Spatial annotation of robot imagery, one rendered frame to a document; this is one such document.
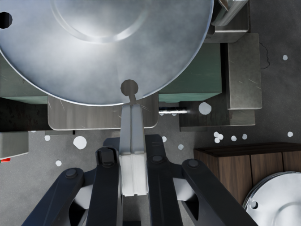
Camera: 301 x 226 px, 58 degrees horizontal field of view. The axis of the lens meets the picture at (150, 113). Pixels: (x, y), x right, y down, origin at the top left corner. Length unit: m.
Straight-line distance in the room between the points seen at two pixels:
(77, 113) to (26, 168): 0.88
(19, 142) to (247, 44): 0.49
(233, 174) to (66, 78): 0.60
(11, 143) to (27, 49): 0.26
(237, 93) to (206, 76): 0.07
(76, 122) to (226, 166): 0.55
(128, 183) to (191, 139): 0.99
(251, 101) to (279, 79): 0.77
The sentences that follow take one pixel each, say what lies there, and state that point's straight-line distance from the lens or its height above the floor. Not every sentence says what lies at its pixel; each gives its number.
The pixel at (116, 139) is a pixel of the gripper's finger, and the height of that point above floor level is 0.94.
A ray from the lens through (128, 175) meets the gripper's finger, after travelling 0.16.
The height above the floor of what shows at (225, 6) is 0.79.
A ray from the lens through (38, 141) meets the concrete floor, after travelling 1.20.
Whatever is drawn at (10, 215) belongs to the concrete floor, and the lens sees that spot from 1.28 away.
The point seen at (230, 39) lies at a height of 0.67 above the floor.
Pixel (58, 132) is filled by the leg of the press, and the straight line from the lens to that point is 1.14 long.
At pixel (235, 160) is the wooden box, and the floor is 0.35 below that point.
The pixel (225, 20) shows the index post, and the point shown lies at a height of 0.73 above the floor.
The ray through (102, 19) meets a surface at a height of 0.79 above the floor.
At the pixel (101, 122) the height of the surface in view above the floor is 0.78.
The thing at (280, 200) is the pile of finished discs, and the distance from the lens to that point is 0.87.
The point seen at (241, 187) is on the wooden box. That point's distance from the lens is 0.85.
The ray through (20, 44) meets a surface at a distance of 0.39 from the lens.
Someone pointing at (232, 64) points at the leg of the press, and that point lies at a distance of 0.52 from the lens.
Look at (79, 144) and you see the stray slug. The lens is 0.49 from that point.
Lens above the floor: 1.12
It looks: 86 degrees down
